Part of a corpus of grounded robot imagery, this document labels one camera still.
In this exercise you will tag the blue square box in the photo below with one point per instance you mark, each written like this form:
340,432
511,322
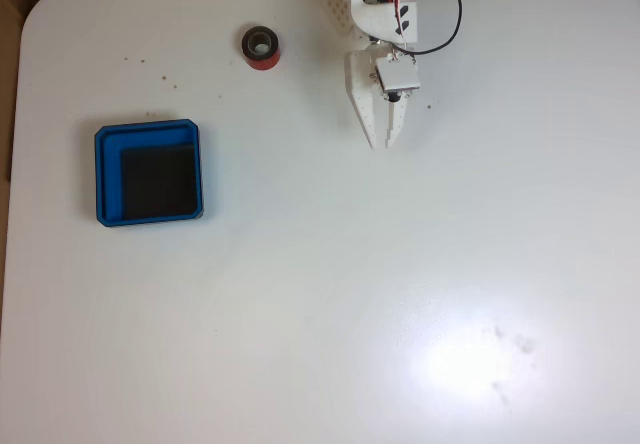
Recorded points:
107,179

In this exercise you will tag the white gripper camera module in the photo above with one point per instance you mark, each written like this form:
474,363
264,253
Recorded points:
397,74

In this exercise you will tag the red tape roll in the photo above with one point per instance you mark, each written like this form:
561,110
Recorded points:
263,63

